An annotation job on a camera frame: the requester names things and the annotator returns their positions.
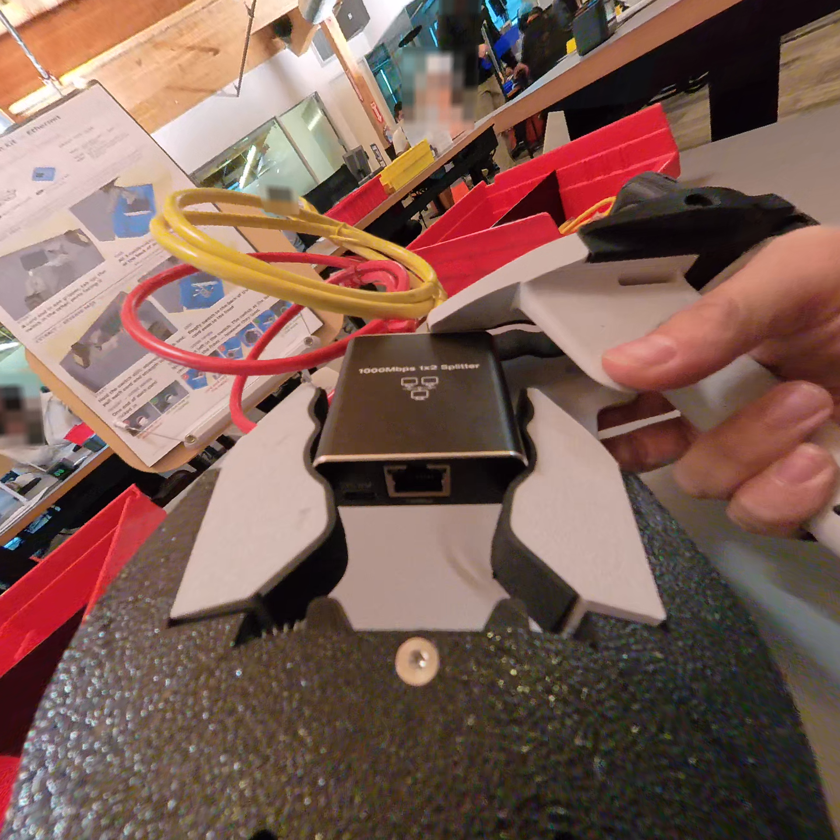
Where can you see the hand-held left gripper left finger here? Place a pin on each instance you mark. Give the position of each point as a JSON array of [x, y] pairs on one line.
[[262, 518]]

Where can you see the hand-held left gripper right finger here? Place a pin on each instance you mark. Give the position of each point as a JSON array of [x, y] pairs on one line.
[[577, 525]]

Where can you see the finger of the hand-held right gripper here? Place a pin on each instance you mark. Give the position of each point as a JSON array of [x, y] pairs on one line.
[[499, 289], [564, 387]]

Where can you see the black port adapter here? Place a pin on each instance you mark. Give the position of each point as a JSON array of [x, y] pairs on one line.
[[420, 407]]

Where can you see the person's right hand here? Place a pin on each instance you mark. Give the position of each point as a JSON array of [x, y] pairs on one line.
[[787, 315]]

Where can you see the black bin divider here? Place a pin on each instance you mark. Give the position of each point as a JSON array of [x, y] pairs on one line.
[[531, 200]]

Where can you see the red plastic bin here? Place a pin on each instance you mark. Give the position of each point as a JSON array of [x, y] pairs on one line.
[[52, 590], [610, 151]]

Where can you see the wood-top office desk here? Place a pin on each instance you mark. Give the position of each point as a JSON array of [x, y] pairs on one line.
[[459, 141]]

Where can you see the yellow storage bin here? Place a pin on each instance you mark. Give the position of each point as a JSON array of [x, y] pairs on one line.
[[407, 164]]

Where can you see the grey wood-edged desk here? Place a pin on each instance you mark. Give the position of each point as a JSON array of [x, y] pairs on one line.
[[623, 59]]

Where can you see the printed instruction sheet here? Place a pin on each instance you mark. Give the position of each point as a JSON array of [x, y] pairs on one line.
[[98, 197]]

